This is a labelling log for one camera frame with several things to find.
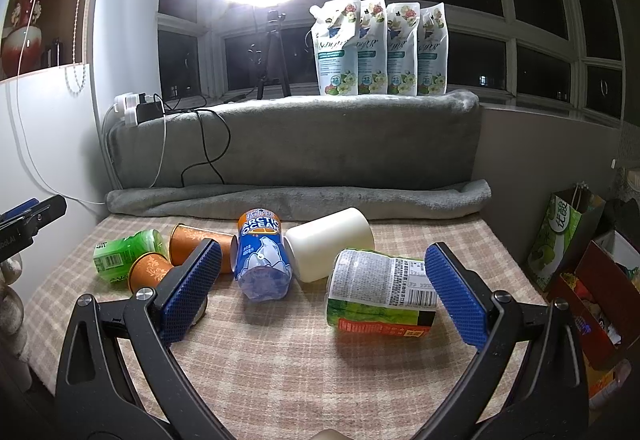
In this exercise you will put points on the blue Arctic Ocean bottle cup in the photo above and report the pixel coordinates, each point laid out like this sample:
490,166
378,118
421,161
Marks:
262,269

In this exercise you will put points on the green label clear cup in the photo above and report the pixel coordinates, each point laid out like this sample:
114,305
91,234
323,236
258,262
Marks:
371,293

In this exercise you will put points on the black power adapter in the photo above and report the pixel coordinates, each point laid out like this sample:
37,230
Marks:
148,108

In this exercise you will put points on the white plastic cup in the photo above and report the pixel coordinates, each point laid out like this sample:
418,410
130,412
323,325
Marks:
313,246

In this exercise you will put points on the refill pouch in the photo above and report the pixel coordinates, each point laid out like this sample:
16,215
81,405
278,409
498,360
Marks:
433,50
372,47
334,35
403,20

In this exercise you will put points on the black tripod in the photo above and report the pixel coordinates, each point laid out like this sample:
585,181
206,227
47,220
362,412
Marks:
271,55

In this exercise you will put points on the grey fleece blanket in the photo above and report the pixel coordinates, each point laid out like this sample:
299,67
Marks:
303,157

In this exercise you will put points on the green tea bottle cup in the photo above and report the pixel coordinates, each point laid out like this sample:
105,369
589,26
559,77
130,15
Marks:
114,259

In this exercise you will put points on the orange paper cup near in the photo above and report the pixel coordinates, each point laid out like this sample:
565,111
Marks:
148,271

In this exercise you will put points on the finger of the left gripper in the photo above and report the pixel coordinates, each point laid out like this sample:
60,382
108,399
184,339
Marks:
21,224

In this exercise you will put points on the white power strip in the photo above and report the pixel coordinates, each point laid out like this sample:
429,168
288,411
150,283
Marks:
126,105

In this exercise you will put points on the green paper bag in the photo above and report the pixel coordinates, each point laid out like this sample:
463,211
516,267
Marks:
571,218

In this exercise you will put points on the red white vase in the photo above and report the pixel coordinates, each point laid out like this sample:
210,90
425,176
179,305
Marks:
21,49

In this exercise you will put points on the red cardboard box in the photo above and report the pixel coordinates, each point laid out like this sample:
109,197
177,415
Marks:
603,295

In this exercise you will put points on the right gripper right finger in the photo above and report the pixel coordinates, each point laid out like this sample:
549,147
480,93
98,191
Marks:
527,378

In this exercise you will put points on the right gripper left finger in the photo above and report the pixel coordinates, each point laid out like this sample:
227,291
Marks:
117,377

